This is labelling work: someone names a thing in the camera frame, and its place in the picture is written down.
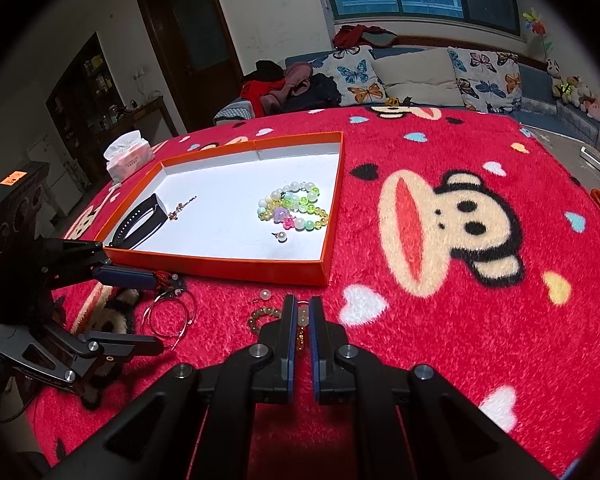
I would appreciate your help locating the blue sofa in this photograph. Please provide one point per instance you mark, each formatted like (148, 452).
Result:
(535, 80)

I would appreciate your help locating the butterfly print pillow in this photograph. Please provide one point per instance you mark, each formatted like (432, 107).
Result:
(485, 85)
(352, 75)

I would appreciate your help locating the white refrigerator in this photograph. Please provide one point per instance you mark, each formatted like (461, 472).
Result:
(50, 165)

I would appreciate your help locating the black wristband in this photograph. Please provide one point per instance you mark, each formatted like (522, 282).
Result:
(147, 215)

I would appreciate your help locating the dark wooden door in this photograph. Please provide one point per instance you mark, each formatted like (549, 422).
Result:
(190, 35)

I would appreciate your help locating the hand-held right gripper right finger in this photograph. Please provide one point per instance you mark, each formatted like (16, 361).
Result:
(325, 365)

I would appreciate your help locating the black jacket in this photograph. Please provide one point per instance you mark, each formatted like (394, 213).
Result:
(322, 92)

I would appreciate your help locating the pink plush toy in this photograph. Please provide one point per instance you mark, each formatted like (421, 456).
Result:
(596, 110)

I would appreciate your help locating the wooden side table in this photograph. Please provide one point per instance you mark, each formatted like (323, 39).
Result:
(145, 115)

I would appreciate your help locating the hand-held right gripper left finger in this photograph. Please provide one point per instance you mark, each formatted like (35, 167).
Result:
(285, 360)

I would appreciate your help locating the dark wooden cabinet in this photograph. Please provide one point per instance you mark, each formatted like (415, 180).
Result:
(85, 90)

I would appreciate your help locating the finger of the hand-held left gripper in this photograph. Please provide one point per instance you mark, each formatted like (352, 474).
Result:
(125, 276)
(120, 347)

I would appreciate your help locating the silver bangle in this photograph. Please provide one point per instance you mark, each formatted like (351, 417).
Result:
(167, 279)

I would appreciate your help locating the pink brown garment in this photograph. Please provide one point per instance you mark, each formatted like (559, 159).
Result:
(290, 82)

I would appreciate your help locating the orange shallow box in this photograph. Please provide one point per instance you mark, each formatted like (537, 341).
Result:
(220, 200)

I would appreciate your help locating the red printed blanket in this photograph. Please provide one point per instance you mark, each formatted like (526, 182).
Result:
(430, 310)

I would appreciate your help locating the pearl earring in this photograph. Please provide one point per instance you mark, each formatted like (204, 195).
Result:
(282, 237)
(265, 294)

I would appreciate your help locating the pink tissue box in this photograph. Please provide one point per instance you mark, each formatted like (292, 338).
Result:
(130, 160)

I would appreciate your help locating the red garment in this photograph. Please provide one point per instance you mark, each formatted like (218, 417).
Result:
(257, 92)

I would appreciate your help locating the brown bear plush toy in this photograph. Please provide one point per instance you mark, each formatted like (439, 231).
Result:
(567, 89)

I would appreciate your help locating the artificial flowers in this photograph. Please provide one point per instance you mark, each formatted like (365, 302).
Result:
(536, 25)

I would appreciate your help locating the panda plush toy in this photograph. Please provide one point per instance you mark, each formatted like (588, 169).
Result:
(553, 67)

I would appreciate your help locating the grey pillow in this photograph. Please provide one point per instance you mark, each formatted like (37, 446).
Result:
(415, 75)

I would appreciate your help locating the red cloth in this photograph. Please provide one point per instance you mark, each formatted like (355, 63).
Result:
(360, 35)

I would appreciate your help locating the black hat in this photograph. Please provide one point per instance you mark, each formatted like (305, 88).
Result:
(270, 69)

